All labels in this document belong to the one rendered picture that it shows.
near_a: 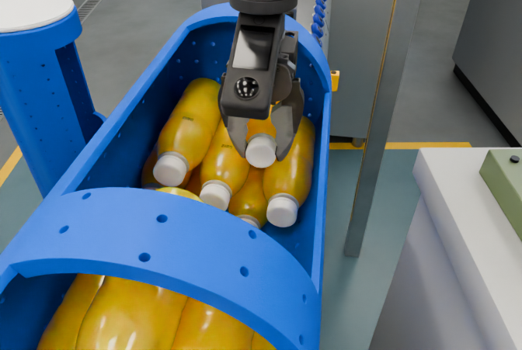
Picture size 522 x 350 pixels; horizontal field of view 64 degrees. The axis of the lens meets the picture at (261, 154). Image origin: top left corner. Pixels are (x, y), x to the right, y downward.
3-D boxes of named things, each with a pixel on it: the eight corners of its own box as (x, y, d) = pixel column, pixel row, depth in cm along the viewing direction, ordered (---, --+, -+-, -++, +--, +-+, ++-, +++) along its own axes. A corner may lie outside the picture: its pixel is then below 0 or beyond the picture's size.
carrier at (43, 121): (74, 266, 154) (146, 231, 167) (-30, 43, 99) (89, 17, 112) (53, 220, 172) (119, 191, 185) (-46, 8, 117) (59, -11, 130)
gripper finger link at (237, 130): (252, 136, 59) (263, 80, 53) (244, 163, 54) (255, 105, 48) (230, 131, 59) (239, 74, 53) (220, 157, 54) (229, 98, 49)
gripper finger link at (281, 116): (304, 138, 58) (295, 78, 52) (301, 165, 53) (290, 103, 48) (282, 139, 58) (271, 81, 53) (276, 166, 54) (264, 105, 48)
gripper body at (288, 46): (298, 74, 54) (304, -23, 46) (292, 111, 47) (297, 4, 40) (240, 71, 55) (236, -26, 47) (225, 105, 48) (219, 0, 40)
